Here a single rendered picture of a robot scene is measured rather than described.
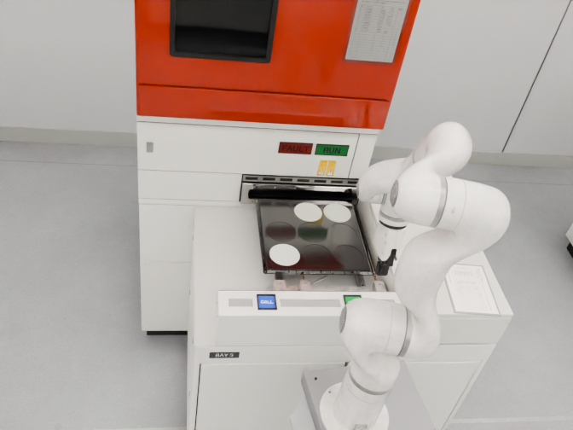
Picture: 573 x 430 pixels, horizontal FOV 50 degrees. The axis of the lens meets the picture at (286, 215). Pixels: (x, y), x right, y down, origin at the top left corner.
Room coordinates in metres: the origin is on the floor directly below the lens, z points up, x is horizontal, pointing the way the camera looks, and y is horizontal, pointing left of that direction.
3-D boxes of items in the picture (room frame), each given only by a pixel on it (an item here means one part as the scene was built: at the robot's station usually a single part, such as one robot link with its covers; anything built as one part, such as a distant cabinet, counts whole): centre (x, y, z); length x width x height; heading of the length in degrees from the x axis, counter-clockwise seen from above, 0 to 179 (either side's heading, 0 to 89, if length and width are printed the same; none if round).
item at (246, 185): (1.79, -0.04, 0.89); 0.44 x 0.02 x 0.10; 103
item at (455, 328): (1.58, -0.50, 0.89); 0.62 x 0.35 x 0.14; 13
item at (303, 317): (1.22, -0.12, 0.89); 0.55 x 0.09 x 0.14; 103
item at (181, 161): (1.76, 0.14, 1.02); 0.82 x 0.03 x 0.40; 103
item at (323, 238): (1.59, -0.10, 0.90); 0.34 x 0.34 x 0.01; 13
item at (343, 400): (0.94, -0.28, 0.96); 0.19 x 0.19 x 0.18
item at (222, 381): (1.50, -0.20, 0.41); 0.97 x 0.64 x 0.82; 103
